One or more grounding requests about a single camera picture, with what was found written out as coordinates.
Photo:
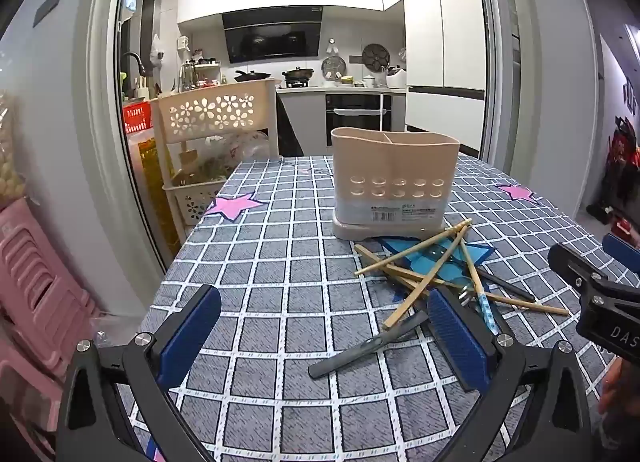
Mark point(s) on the beige flower pattern storage cart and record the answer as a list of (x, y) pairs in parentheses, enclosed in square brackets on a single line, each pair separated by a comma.
[(215, 112)]

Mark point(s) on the black range hood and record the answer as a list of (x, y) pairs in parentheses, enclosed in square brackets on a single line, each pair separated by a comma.
[(272, 37)]

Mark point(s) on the wall picture frames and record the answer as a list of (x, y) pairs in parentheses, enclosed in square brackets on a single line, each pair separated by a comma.
[(630, 99)]

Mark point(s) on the white spice rack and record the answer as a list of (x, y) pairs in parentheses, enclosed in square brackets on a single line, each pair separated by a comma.
[(200, 74)]

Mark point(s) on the black wok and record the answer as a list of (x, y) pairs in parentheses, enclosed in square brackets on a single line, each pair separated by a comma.
[(252, 76)]

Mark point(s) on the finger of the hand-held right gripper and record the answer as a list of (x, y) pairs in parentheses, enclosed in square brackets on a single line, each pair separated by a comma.
[(622, 248), (570, 262)]

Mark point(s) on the stack of pink plastic stools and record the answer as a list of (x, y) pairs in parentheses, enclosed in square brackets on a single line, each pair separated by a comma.
[(35, 292)]

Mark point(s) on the white rod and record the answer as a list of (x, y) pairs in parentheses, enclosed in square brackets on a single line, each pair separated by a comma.
[(382, 109)]

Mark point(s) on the red plastic basket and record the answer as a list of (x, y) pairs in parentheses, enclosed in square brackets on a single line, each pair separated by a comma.
[(136, 118)]

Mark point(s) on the beige plastic utensil holder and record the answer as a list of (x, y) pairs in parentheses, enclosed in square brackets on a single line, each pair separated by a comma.
[(395, 162)]

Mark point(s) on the white hanging plastic bag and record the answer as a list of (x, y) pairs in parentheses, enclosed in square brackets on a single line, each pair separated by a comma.
[(157, 52)]

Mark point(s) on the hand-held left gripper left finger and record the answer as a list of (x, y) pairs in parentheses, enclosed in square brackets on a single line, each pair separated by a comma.
[(192, 332)]

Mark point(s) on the round grey plate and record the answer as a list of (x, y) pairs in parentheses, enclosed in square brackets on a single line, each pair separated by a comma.
[(333, 68)]

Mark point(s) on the black kitchen faucet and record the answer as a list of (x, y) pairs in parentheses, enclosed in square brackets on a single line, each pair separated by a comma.
[(134, 61)]

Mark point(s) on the person's right hand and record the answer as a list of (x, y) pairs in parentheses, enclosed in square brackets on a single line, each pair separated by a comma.
[(622, 392)]

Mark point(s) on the dark wall switch panel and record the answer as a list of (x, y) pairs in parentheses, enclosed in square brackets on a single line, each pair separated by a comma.
[(49, 6)]

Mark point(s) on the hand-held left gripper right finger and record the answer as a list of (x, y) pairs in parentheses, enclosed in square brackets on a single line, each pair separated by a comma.
[(457, 337)]

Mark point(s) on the dark and red hanging clothes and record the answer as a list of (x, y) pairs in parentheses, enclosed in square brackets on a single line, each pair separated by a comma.
[(625, 157)]

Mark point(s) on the pink star sticker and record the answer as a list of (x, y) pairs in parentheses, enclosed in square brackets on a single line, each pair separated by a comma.
[(517, 192), (232, 204)]

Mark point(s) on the clear bag of nuts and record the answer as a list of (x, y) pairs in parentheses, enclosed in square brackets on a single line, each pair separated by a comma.
[(7, 157)]

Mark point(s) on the round dark steamer rack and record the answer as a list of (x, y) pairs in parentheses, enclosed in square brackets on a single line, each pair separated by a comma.
[(376, 57)]

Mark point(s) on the yellow oil bottle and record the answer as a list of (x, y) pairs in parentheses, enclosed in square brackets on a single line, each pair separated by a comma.
[(150, 177)]

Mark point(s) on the built-in black oven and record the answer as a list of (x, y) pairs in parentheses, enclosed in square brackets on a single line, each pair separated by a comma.
[(357, 117)]

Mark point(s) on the grey checkered tablecloth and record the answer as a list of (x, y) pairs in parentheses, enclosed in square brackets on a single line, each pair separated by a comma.
[(280, 292)]

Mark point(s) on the dark cooking pot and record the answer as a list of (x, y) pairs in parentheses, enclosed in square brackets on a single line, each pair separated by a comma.
[(298, 75)]

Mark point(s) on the blue star sticker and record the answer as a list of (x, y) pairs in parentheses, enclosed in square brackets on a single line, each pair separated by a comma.
[(479, 253)]

